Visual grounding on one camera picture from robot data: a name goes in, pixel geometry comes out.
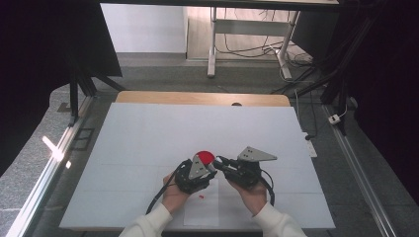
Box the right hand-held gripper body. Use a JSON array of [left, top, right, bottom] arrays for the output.
[[224, 146, 278, 191]]

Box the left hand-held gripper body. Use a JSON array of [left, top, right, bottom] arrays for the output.
[[174, 154, 211, 196]]

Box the round red ink pad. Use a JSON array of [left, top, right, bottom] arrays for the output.
[[193, 150, 216, 166]]

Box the person's right hand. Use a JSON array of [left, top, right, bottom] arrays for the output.
[[226, 179, 269, 217]]

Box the person's left hand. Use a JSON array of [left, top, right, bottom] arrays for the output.
[[162, 171, 193, 215]]

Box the white paper sheet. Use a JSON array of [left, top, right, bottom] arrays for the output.
[[183, 179, 220, 227]]

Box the white table cover board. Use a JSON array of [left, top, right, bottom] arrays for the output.
[[58, 102, 336, 230]]

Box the long white power strip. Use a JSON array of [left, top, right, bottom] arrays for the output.
[[301, 131, 318, 159]]

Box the wooden table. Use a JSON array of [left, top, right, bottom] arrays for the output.
[[115, 90, 292, 108]]

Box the black metal stand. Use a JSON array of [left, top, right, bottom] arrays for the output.
[[67, 55, 126, 128], [270, 13, 379, 136]]

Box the dark cabinet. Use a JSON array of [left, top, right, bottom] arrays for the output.
[[291, 11, 340, 61]]

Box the black curtain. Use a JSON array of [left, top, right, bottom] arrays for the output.
[[0, 0, 123, 177], [339, 0, 419, 206]]

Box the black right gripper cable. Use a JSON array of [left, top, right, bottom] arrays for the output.
[[260, 169, 277, 207]]

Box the aluminium rail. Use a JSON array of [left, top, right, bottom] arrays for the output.
[[4, 95, 97, 237], [321, 104, 398, 237]]

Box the white metal desk frame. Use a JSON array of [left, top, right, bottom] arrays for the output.
[[207, 6, 301, 81]]

